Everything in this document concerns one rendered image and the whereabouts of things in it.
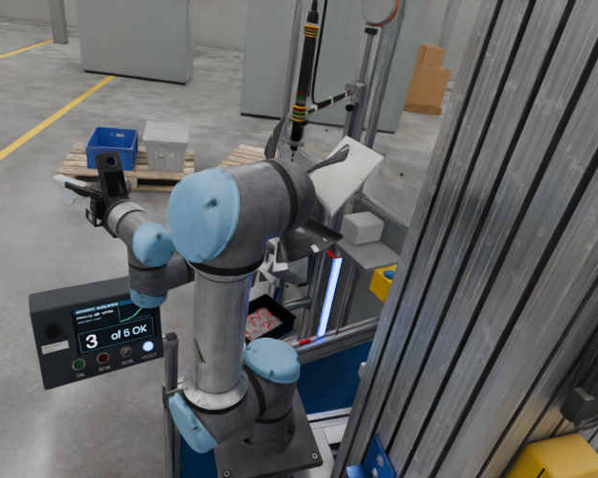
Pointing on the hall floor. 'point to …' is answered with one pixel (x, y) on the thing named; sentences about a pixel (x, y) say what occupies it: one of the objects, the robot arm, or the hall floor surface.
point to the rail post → (171, 446)
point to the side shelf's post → (348, 296)
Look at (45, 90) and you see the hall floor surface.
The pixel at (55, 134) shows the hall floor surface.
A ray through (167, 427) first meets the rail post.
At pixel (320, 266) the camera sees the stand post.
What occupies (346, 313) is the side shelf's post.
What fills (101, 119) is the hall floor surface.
